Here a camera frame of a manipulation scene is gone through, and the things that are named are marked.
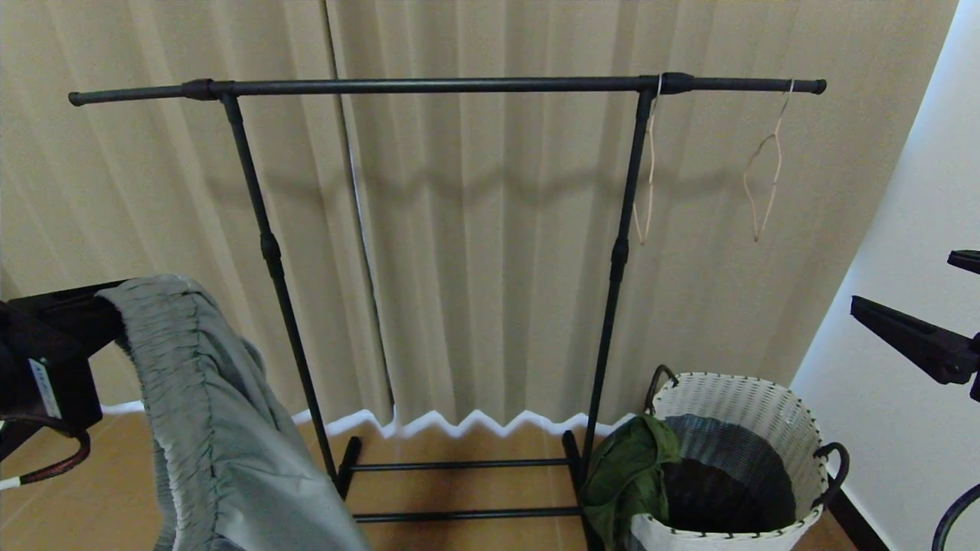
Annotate beige curtain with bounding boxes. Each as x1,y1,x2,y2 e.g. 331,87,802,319
0,0,958,441

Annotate pink clothes hanger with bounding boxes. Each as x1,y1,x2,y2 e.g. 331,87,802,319
743,79,797,243
632,75,662,246

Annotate black clothes rack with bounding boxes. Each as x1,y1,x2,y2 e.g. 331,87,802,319
67,73,828,551

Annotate white laundry basket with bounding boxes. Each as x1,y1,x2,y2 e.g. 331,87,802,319
628,365,851,551

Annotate pale grey shorts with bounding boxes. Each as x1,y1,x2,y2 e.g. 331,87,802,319
96,275,372,551

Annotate green garment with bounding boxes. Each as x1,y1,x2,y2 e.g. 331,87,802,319
580,415,682,551

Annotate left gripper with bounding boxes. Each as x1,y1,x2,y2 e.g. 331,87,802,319
0,302,104,460

